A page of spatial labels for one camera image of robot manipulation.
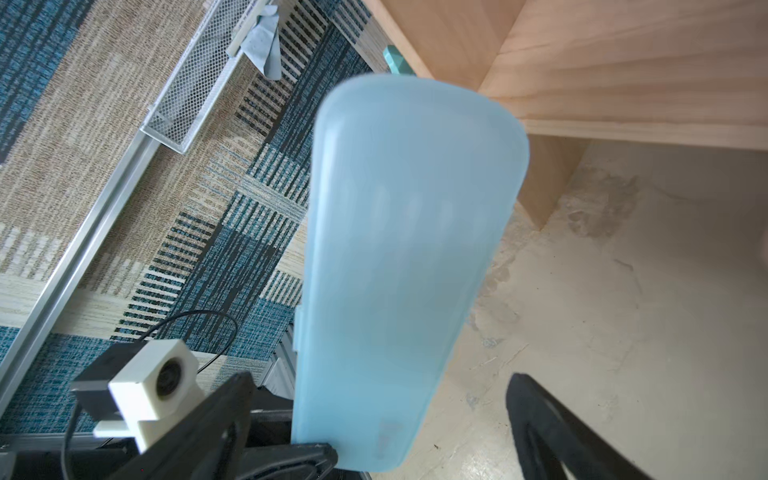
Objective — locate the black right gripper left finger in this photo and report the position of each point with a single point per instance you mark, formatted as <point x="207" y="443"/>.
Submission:
<point x="207" y="444"/>

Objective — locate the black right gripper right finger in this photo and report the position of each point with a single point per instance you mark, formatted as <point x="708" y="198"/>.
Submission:
<point x="551" y="442"/>

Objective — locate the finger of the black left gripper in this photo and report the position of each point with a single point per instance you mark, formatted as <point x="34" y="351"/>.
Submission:
<point x="292" y="461"/>

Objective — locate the light blue pencil case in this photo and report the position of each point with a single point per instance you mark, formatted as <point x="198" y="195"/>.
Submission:
<point x="413" y="182"/>

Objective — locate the wooden shelf unit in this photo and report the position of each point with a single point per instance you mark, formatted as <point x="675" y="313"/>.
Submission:
<point x="675" y="72"/>

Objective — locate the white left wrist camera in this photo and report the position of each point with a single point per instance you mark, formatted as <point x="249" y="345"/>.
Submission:
<point x="139" y="390"/>

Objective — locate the white wire mesh basket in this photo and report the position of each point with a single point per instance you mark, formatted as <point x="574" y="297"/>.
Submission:
<point x="203" y="70"/>

